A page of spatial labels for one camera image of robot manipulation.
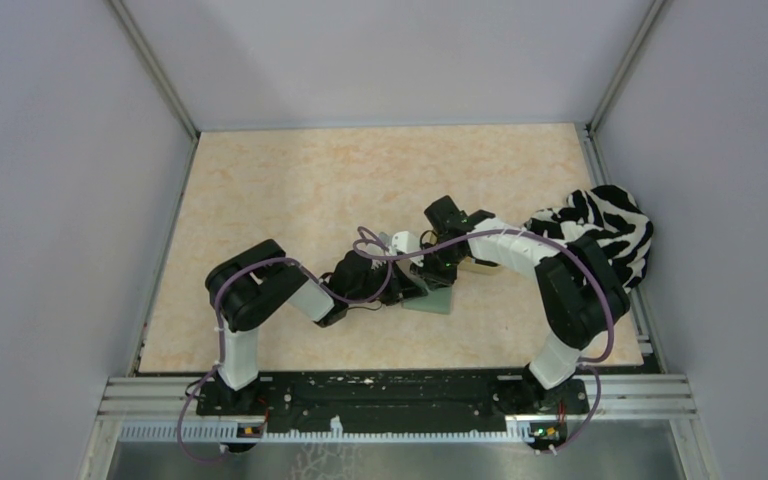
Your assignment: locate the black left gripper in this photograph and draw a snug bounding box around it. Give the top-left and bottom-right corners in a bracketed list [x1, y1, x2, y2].
[347, 255, 427, 305]

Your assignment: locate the green card holder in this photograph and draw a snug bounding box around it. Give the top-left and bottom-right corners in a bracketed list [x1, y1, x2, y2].
[401, 283, 453, 315]

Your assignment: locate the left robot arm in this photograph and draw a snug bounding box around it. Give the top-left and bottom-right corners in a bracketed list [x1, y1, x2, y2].
[205, 239, 428, 414]

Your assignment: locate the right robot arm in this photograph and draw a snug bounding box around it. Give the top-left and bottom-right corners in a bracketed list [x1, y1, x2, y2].
[411, 196, 630, 412]

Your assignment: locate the cream oval card tray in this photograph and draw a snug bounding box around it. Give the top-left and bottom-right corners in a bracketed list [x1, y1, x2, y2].
[458, 256, 502, 275]

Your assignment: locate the zebra striped cloth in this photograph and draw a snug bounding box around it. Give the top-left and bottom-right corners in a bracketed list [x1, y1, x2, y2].
[524, 184, 654, 293]

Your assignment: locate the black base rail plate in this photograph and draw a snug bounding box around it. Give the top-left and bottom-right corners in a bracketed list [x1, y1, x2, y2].
[196, 367, 590, 434]

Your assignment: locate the aluminium frame rail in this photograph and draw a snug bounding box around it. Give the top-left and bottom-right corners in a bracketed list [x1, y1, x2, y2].
[99, 370, 697, 419]

